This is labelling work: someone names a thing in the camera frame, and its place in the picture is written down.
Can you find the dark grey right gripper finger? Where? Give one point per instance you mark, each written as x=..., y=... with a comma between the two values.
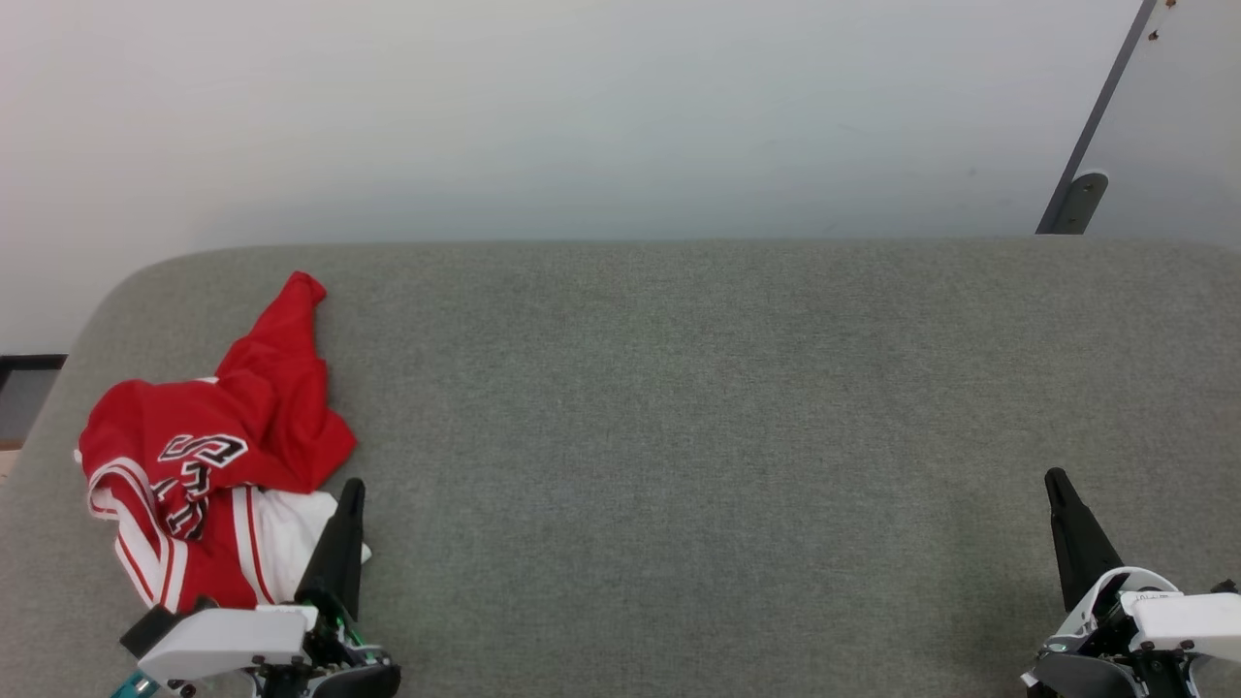
x=1078, y=543

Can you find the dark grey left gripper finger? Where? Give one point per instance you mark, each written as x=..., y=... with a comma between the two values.
x=337, y=553

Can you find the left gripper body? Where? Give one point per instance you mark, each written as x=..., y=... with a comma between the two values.
x=339, y=674

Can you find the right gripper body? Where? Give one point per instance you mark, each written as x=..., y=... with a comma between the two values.
x=1091, y=669

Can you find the red white basketball jersey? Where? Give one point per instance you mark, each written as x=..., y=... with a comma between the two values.
x=262, y=407

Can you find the dark framed grey panel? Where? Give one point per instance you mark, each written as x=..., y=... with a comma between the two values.
x=27, y=397

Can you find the grey fabric sofa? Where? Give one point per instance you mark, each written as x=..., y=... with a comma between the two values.
x=679, y=436

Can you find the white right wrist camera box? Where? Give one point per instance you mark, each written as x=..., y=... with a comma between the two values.
x=1188, y=620

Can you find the dark grey door bracket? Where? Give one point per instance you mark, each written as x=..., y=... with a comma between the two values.
x=1081, y=202

